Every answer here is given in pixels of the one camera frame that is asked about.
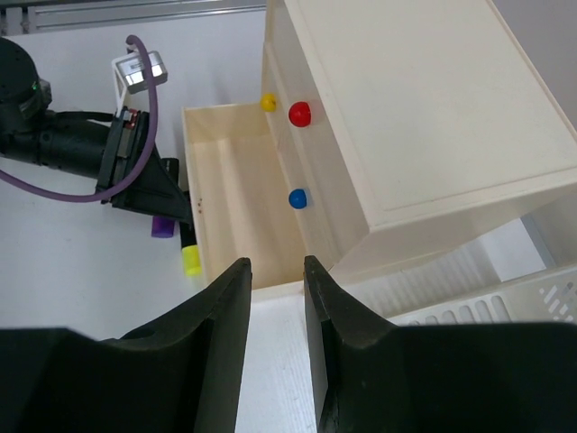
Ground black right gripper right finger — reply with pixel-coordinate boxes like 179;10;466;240
304;256;576;432

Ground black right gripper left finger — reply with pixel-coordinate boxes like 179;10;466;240
1;258;252;432

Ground purple highlighter marker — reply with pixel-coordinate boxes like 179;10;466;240
151;157;181;239

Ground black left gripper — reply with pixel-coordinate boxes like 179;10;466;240
40;107;193;224

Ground white file organizer rack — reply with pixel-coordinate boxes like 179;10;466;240
346;195;576;325

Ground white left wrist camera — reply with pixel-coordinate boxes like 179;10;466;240
111;51;169;113

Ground cream drawer cabinet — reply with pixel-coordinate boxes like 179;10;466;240
183;1;576;289

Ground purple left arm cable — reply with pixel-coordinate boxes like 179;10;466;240
0;34;160;203

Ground yellow highlighter marker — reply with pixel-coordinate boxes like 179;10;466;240
179;218;202;276

